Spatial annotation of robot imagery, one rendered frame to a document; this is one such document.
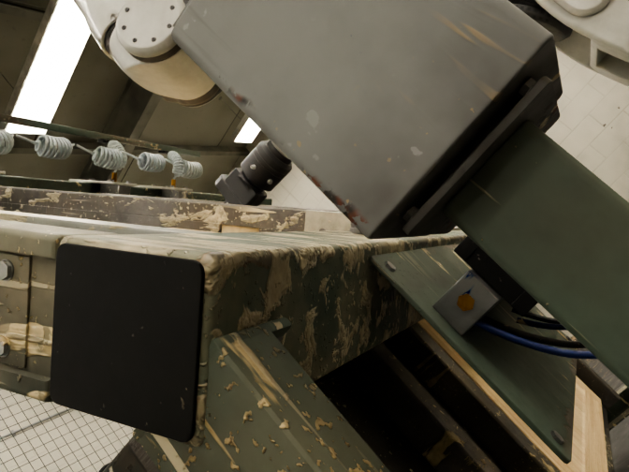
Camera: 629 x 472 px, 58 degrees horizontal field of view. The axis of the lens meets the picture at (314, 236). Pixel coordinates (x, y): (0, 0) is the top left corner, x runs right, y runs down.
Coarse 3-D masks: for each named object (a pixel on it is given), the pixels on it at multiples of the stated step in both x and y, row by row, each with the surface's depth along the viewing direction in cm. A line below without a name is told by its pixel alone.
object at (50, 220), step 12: (0, 216) 75; (12, 216) 74; (24, 216) 73; (36, 216) 73; (48, 216) 75; (60, 216) 77; (72, 228) 70; (84, 228) 69; (96, 228) 68; (108, 228) 67; (120, 228) 66; (132, 228) 66; (144, 228) 66; (156, 228) 68
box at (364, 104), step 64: (192, 0) 31; (256, 0) 29; (320, 0) 28; (384, 0) 26; (448, 0) 25; (256, 64) 29; (320, 64) 28; (384, 64) 26; (448, 64) 25; (512, 64) 24; (320, 128) 28; (384, 128) 26; (448, 128) 25; (512, 128) 26; (384, 192) 27; (448, 192) 27
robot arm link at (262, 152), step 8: (264, 144) 118; (272, 144) 118; (256, 152) 118; (264, 152) 117; (272, 152) 117; (280, 152) 117; (264, 160) 117; (272, 160) 117; (280, 160) 118; (288, 160) 119; (272, 168) 117; (280, 168) 118; (288, 168) 119; (280, 176) 119
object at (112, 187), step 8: (112, 144) 179; (120, 144) 180; (112, 176) 179; (104, 184) 178; (112, 184) 176; (120, 184) 178; (128, 184) 178; (136, 184) 181; (104, 192) 178; (112, 192) 176; (120, 192) 176; (128, 192) 179; (192, 200) 163; (200, 200) 162; (208, 200) 167; (288, 208) 149; (296, 208) 149; (304, 208) 152
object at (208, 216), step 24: (0, 192) 130; (24, 192) 126; (48, 192) 123; (72, 192) 120; (72, 216) 120; (96, 216) 117; (120, 216) 114; (144, 216) 112; (168, 216) 109; (192, 216) 107; (216, 216) 104; (240, 216) 102; (264, 216) 100; (288, 216) 98; (312, 216) 96; (336, 216) 94
